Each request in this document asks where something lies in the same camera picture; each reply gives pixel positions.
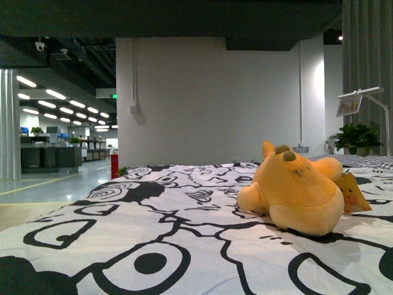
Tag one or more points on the yellow plush dinosaur toy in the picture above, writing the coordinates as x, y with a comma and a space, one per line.
297, 193

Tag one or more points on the red fire extinguisher box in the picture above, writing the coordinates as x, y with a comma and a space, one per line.
114, 166

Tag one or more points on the black and white patterned bedsheet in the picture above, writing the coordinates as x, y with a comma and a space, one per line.
178, 230

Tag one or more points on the dark reception counter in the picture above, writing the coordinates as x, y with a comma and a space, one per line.
50, 159

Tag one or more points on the picture card on lamp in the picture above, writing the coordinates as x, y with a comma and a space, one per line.
349, 106

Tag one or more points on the green potted plant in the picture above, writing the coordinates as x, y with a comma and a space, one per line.
357, 139

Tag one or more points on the checkered grey pillow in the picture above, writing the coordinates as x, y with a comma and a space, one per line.
357, 161

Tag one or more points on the grey curtain right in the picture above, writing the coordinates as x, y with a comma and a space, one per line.
367, 47

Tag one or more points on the white ceiling security camera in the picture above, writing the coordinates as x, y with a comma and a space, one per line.
40, 46

